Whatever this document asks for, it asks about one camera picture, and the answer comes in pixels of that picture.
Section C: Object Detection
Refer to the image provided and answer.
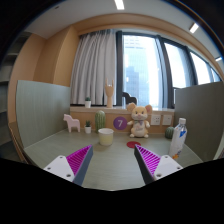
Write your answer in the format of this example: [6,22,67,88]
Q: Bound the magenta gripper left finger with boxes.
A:
[44,145,93,186]

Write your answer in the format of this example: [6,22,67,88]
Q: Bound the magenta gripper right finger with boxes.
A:
[134,145,182,184]

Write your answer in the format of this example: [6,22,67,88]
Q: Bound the clear plastic water bottle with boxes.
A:
[169,118,187,160]

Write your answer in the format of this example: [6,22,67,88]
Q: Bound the red round coaster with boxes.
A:
[126,141,141,148]

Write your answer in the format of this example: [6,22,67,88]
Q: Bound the round green cactus ornament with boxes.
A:
[165,127,174,139]

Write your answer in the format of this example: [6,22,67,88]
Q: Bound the small potted plant white pot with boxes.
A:
[84,120,91,134]

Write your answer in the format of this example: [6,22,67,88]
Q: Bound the pink wooden horse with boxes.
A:
[63,114,80,131]

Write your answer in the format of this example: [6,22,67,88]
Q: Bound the pale yellow cup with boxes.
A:
[98,128,114,146]

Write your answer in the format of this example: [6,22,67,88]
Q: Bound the plush hamster toy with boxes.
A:
[127,103,152,138]

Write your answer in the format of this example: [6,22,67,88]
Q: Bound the purple number seven disc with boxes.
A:
[113,116,127,130]

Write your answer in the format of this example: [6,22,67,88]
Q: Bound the tall green cactus ornament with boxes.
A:
[95,110,106,131]

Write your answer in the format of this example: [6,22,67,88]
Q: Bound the potted plant on sill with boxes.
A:
[85,97,91,108]

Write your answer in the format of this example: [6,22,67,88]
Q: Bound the left grey partition panel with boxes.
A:
[16,80,70,148]

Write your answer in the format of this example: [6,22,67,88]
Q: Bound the grey partition panel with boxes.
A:
[16,80,70,148]
[174,81,224,161]

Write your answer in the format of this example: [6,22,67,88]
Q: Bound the black animal figure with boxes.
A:
[122,92,137,104]

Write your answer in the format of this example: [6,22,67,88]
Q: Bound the right grey partition panel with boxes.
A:
[174,81,224,161]

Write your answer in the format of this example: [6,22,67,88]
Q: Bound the grey curtain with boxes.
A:
[70,29,117,106]

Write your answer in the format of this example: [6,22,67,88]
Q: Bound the left white wall socket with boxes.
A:
[151,115,161,126]

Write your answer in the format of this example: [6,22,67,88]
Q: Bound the white wall socket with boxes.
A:
[151,115,161,126]
[162,115,172,126]

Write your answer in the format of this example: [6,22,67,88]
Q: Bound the right white wall socket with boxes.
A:
[162,115,172,126]

